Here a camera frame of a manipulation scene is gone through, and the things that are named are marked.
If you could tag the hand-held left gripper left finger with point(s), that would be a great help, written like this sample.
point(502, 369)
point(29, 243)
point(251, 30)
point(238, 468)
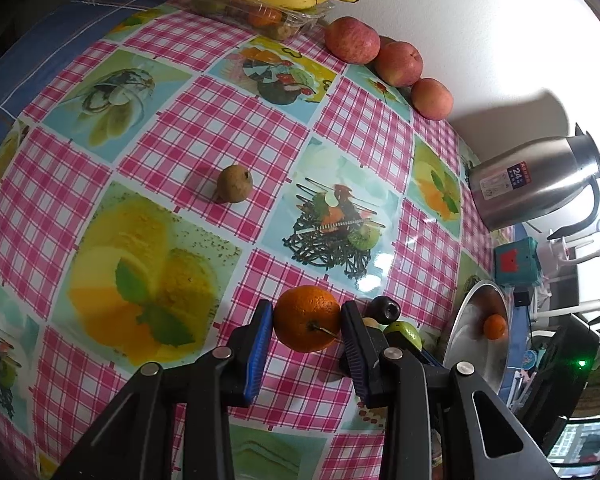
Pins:
point(260, 345)

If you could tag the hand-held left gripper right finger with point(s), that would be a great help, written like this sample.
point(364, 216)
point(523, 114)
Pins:
point(352, 345)

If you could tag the orange tangerine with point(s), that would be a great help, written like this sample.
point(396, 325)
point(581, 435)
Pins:
point(265, 17)
point(494, 326)
point(307, 317)

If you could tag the green mango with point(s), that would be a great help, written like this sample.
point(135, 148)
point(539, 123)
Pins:
point(404, 335)

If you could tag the stainless steel plate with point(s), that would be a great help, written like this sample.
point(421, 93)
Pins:
point(479, 355)

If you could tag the small brown kiwi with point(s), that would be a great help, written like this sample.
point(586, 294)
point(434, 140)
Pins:
point(370, 323)
point(235, 183)

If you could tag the dark purple plum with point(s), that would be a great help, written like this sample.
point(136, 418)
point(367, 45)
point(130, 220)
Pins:
point(384, 310)

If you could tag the small black plug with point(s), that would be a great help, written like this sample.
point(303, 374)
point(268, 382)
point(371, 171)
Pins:
point(522, 297)

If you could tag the white desk lamp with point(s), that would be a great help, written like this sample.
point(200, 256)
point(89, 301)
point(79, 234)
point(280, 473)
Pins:
point(569, 255)

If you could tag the teal box with red print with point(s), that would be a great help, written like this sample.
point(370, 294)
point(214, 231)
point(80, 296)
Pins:
point(517, 262)

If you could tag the stainless steel thermos jug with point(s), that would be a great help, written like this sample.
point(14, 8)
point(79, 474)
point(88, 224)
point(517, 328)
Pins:
point(529, 185)

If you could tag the red apple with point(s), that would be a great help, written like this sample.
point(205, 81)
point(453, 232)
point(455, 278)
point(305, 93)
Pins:
point(432, 99)
point(352, 39)
point(398, 62)

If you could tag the clear plastic fruit container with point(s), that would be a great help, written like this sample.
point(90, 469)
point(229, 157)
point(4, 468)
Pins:
point(230, 7)

